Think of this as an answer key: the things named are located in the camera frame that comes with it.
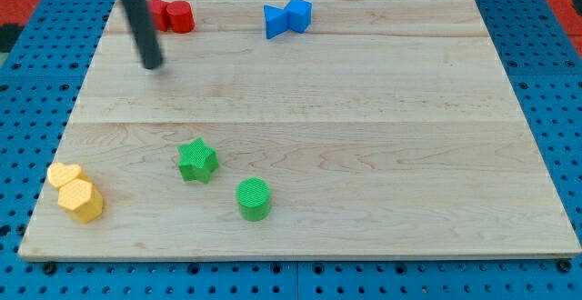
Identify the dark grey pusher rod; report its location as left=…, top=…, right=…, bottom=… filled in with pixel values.
left=121, top=0, right=164, bottom=70

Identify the red star block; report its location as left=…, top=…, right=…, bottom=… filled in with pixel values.
left=147, top=0, right=169, bottom=32

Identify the red cylinder block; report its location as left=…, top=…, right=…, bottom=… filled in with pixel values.
left=166, top=0, right=196, bottom=34

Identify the blue triangle block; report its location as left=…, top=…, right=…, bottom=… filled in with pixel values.
left=263, top=5, right=288, bottom=39

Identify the green star block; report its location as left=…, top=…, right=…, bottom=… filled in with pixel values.
left=177, top=137, right=219, bottom=184

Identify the blue cube block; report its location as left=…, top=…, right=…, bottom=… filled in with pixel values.
left=285, top=0, right=313, bottom=33

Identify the yellow heart block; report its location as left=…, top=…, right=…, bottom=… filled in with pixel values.
left=46, top=162, right=91, bottom=189

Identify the yellow hexagon block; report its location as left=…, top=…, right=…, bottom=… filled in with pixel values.
left=57, top=179, right=104, bottom=223

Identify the green cylinder block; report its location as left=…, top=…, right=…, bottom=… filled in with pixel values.
left=236, top=177, right=271, bottom=222

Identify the wooden board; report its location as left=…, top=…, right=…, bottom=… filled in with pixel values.
left=19, top=0, right=581, bottom=262

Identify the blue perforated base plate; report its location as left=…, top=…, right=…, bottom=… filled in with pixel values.
left=1, top=0, right=581, bottom=299

